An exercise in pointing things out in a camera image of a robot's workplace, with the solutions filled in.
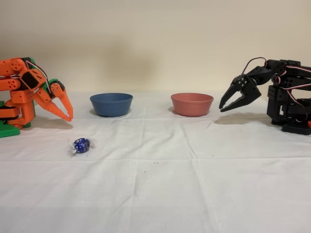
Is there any blue candy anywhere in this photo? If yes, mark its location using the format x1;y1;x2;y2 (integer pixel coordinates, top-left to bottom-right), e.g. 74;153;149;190
68;137;97;157

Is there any green robot base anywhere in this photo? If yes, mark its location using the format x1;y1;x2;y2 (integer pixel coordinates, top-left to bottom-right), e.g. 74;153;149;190
0;100;20;138

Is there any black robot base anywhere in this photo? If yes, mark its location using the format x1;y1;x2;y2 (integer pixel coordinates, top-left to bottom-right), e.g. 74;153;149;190
281;120;311;135

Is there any blue bowl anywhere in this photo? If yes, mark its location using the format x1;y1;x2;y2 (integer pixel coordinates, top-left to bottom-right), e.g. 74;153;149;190
89;93;134;117

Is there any pink bowl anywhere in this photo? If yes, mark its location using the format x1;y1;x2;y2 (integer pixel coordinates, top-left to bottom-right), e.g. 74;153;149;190
170;93;214;117

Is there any white creased tablecloth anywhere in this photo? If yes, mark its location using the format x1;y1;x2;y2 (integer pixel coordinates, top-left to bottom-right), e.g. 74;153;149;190
0;91;311;233

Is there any orange arm gripper cable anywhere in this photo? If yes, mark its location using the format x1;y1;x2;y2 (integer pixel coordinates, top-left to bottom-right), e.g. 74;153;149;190
24;60;54;94

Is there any black arm gripper cable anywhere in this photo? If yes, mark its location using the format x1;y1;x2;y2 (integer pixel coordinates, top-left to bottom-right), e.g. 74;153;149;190
242;57;268;76

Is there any black arm striped cable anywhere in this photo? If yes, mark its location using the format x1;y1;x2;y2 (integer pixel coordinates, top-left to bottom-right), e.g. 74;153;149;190
272;74;311;98

